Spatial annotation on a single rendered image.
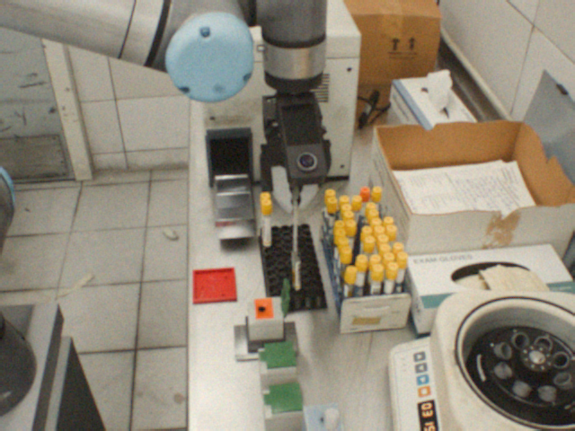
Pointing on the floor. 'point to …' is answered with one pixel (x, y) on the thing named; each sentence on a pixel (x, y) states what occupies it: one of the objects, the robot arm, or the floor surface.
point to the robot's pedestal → (71, 394)
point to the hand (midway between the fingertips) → (295, 208)
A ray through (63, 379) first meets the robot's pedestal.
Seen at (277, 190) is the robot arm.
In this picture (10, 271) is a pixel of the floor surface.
